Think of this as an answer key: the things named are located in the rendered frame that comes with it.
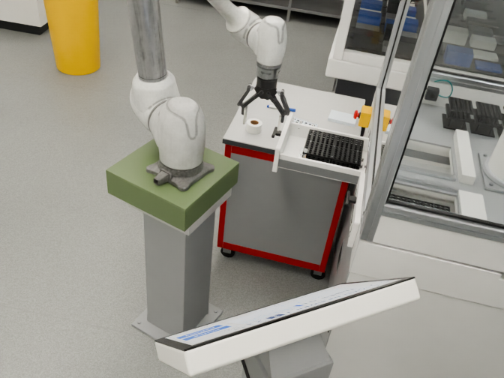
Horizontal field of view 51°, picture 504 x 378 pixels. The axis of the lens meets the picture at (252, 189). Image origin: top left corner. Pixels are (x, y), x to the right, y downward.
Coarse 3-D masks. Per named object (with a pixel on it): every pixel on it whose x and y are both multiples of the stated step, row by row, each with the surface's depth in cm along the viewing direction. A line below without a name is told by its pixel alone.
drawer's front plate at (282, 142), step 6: (288, 120) 210; (288, 126) 207; (282, 132) 203; (288, 132) 212; (282, 138) 199; (282, 144) 198; (276, 150) 194; (282, 150) 204; (276, 156) 195; (276, 162) 197; (276, 168) 199
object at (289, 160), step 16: (304, 128) 215; (320, 128) 214; (288, 144) 213; (304, 144) 214; (368, 144) 213; (288, 160) 198; (304, 160) 196; (320, 176) 198; (336, 176) 196; (352, 176) 195
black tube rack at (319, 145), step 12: (324, 132) 211; (312, 144) 204; (324, 144) 204; (336, 144) 205; (348, 144) 206; (360, 144) 207; (312, 156) 202; (324, 156) 204; (336, 156) 199; (348, 156) 199; (360, 156) 200
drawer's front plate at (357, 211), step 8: (360, 176) 185; (360, 184) 181; (360, 192) 178; (360, 200) 174; (360, 208) 171; (352, 216) 177; (360, 216) 168; (352, 224) 169; (352, 232) 168; (352, 240) 170
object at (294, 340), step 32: (384, 288) 109; (416, 288) 111; (288, 320) 100; (320, 320) 102; (352, 320) 105; (160, 352) 115; (192, 352) 92; (224, 352) 94; (256, 352) 97; (288, 352) 111; (320, 352) 114
